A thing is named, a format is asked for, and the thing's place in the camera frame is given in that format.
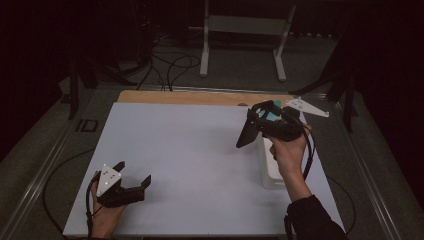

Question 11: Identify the person's left hand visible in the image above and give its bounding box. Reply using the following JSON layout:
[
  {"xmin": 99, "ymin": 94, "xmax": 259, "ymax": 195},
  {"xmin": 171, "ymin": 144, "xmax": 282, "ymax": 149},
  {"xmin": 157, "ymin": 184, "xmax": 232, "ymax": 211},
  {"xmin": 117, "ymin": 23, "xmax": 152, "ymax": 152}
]
[{"xmin": 89, "ymin": 171, "xmax": 128, "ymax": 239}]

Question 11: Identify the left hand-held gripper cable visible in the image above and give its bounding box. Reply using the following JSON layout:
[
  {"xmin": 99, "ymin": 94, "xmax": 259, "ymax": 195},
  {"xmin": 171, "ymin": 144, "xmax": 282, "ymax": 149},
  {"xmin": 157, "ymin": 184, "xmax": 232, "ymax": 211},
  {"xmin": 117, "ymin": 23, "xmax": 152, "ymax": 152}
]
[{"xmin": 42, "ymin": 148, "xmax": 103, "ymax": 240}]

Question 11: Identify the black tripod stand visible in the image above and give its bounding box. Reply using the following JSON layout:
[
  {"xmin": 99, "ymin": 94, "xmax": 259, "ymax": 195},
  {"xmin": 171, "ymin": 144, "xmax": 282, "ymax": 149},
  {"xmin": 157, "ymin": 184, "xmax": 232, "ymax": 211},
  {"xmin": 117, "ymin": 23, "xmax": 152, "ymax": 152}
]
[
  {"xmin": 66, "ymin": 59, "xmax": 138, "ymax": 121},
  {"xmin": 289, "ymin": 66, "xmax": 360, "ymax": 134}
]

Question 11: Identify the black looped floor cable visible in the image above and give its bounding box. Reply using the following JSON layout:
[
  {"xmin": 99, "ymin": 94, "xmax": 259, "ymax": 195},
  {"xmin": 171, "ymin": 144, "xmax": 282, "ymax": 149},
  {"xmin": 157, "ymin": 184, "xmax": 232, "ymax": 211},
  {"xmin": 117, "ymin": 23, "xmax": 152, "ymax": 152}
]
[{"xmin": 136, "ymin": 33, "xmax": 202, "ymax": 93}]

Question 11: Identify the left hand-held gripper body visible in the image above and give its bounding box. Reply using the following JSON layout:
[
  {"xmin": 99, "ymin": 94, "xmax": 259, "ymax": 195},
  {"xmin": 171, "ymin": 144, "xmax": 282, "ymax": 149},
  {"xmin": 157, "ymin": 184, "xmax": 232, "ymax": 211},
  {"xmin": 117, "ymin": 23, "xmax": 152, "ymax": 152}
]
[{"xmin": 95, "ymin": 162, "xmax": 146, "ymax": 209}]

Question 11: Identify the aluminium floor rail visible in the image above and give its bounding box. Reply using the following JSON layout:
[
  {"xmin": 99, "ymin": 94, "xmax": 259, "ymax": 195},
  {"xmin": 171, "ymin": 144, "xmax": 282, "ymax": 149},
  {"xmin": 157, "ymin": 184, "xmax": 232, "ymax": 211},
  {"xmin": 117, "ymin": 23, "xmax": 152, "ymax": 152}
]
[
  {"xmin": 136, "ymin": 84, "xmax": 328, "ymax": 101},
  {"xmin": 0, "ymin": 88, "xmax": 99, "ymax": 240},
  {"xmin": 331, "ymin": 99, "xmax": 403, "ymax": 240}
]

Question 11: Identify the white metal stand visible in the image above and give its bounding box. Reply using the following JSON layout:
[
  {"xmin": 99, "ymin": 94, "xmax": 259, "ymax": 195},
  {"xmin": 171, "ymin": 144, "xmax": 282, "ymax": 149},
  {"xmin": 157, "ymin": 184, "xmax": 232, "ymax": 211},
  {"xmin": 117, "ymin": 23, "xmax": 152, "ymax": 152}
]
[{"xmin": 189, "ymin": 0, "xmax": 298, "ymax": 83}]

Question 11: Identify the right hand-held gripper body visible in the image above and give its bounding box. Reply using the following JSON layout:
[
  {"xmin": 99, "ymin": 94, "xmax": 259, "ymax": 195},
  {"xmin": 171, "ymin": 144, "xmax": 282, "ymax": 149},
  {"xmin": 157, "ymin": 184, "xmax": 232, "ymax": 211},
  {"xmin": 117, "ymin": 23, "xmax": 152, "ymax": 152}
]
[{"xmin": 262, "ymin": 96, "xmax": 331, "ymax": 143}]

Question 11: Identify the black phone case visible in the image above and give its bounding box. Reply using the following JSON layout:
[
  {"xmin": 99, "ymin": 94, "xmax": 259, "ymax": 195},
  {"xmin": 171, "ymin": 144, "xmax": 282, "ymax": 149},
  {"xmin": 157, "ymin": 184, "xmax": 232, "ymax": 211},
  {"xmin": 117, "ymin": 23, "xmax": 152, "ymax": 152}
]
[{"xmin": 235, "ymin": 111, "xmax": 265, "ymax": 149}]

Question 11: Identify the person's right hand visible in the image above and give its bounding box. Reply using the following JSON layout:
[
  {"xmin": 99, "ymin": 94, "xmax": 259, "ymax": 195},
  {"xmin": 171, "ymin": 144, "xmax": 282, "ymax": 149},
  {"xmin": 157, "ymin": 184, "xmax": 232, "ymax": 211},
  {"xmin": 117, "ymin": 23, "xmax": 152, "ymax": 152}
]
[{"xmin": 269, "ymin": 125, "xmax": 314, "ymax": 181}]

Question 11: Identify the hand-held gripper cable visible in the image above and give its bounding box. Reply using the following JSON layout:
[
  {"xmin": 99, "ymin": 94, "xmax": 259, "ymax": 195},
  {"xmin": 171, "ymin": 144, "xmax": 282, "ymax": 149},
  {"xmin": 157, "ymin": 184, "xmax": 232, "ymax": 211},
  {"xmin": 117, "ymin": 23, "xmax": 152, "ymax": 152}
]
[
  {"xmin": 42, "ymin": 148, "xmax": 103, "ymax": 240},
  {"xmin": 283, "ymin": 123, "xmax": 357, "ymax": 240}
]

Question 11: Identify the white table mat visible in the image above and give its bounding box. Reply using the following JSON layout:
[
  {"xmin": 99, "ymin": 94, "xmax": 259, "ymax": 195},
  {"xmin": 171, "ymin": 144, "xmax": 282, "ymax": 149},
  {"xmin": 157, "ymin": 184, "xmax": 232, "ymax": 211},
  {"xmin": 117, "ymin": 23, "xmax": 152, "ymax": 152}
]
[{"xmin": 62, "ymin": 102, "xmax": 347, "ymax": 238}]

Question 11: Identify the right hand-held gripper cable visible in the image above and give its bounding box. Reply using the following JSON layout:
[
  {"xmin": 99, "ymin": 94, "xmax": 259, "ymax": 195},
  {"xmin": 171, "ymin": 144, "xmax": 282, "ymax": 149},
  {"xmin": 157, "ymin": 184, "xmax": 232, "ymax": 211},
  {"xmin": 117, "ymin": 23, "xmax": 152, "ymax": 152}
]
[{"xmin": 283, "ymin": 123, "xmax": 357, "ymax": 240}]

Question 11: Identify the white plastic bin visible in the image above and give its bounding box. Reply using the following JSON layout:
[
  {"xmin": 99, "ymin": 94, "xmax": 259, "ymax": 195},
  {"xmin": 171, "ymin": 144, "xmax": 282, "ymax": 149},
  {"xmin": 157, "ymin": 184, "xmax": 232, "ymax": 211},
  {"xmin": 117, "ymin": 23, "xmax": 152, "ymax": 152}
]
[{"xmin": 258, "ymin": 135, "xmax": 292, "ymax": 190}]

